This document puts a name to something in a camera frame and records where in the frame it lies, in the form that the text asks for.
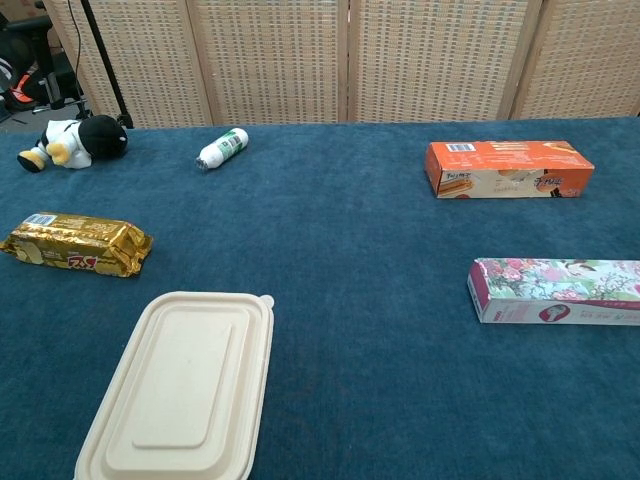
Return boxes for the beige lidded food container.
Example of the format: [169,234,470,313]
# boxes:
[73,291,276,480]

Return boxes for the orange cardboard box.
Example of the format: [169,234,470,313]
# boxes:
[424,139,596,200]

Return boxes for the black tripod stand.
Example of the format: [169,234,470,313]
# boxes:
[79,0,135,130]

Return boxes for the white bottle with green label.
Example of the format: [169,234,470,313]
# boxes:
[194,127,250,174]

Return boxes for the gold foil biscuit packet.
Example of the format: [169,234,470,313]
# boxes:
[0,211,154,279]

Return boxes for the blue carpet table mat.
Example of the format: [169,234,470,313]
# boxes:
[0,115,640,480]

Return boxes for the floral print box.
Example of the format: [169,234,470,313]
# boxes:
[467,257,640,326]

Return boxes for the woven wooden folding screen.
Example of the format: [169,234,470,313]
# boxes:
[42,0,640,130]

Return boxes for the black office chair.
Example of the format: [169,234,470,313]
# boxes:
[0,14,89,124]

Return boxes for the black and white plush toy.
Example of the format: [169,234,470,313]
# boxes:
[17,114,129,174]

